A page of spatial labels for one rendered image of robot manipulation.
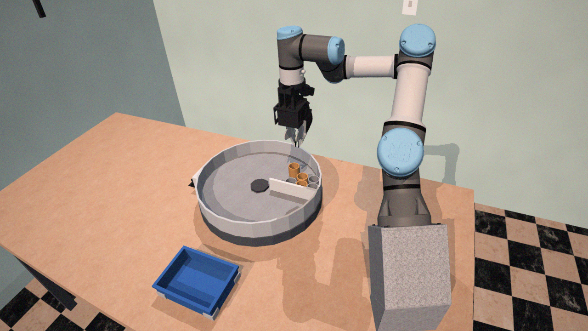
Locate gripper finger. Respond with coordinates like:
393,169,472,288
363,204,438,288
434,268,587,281
295,108,312,147
284,127,297,147

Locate blue crate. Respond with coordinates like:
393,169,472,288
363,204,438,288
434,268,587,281
152,246,240,321

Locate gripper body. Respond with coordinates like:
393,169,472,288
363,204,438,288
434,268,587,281
273,78,310,129

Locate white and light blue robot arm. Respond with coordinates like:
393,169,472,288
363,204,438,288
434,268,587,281
277,23,436,227

